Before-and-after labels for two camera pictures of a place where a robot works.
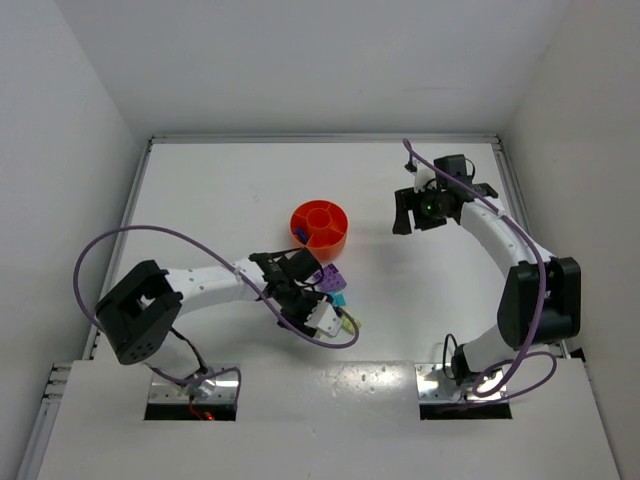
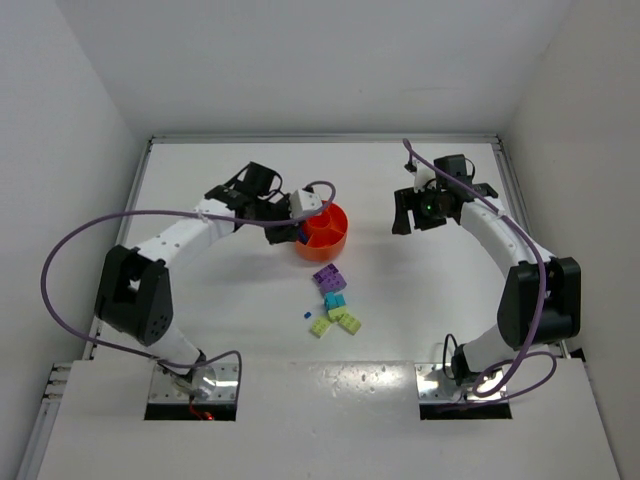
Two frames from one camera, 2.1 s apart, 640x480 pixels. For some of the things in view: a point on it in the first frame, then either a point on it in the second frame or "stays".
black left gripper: x=298 y=307 -> x=279 y=232
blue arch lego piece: x=303 y=236 stays
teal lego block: x=337 y=300 stays
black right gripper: x=412 y=203 stays
